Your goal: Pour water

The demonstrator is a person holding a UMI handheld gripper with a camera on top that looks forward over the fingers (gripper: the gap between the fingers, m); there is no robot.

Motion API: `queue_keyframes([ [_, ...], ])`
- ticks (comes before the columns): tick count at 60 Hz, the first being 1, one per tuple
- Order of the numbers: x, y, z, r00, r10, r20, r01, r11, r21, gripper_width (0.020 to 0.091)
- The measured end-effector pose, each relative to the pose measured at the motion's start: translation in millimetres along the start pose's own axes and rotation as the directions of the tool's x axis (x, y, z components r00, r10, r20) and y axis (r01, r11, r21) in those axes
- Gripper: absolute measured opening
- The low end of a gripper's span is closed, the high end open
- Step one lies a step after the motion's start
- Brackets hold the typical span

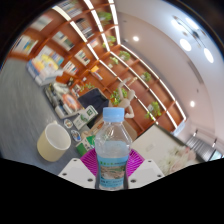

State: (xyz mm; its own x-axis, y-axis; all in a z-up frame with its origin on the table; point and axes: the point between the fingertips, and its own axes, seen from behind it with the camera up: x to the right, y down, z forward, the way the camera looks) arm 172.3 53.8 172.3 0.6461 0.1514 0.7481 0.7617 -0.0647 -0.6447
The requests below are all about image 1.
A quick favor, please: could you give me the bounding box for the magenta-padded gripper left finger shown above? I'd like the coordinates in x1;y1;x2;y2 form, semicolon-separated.
57;147;100;190

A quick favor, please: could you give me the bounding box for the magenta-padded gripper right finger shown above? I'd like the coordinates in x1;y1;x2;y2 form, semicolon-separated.
126;148;165;190

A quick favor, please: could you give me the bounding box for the clear water bottle blue cap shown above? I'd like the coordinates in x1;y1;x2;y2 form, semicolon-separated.
93;106;133;191

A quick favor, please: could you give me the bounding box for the flat green white box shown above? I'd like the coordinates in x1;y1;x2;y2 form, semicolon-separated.
75;131;98;158

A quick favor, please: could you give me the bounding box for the cream cylindrical cup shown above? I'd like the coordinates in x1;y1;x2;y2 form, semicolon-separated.
36;121;72;164

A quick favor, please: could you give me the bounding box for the tall green white carton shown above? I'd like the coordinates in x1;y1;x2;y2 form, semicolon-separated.
72;104;100;131

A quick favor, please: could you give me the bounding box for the dark book stack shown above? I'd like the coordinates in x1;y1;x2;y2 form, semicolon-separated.
44;82;85;120

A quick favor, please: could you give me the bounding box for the wooden artist mannequin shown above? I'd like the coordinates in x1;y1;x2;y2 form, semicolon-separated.
107;76;139;119

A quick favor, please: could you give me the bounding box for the dark blue chair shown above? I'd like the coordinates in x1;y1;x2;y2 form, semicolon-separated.
76;87;110;115

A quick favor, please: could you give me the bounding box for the colourful book stack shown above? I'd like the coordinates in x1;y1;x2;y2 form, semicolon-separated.
26;54;65;86

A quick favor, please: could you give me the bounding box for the ceiling lamp with round lights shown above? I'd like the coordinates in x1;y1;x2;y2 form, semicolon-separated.
171;14;216;65

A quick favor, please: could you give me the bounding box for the wooden bookshelf unit with plants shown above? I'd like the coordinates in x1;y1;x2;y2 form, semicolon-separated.
6;0;188;135

